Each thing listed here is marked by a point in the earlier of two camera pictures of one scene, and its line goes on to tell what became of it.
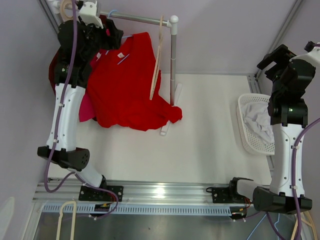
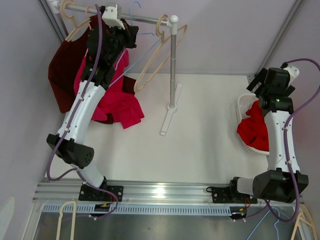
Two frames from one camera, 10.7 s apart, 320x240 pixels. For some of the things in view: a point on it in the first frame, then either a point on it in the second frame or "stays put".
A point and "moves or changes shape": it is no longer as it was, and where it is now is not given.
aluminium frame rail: [151, 192] stays put
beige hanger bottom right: [311, 223] stays put
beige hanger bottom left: [61, 214] stays put
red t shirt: [119, 79] to [254, 130]
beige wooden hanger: [157, 62] to [160, 34]
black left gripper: [112, 41] to [131, 37]
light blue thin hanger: [122, 37] moves or changes shape
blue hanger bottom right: [260, 222] stays put
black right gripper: [281, 56] to [259, 78]
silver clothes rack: [171, 22] stays put
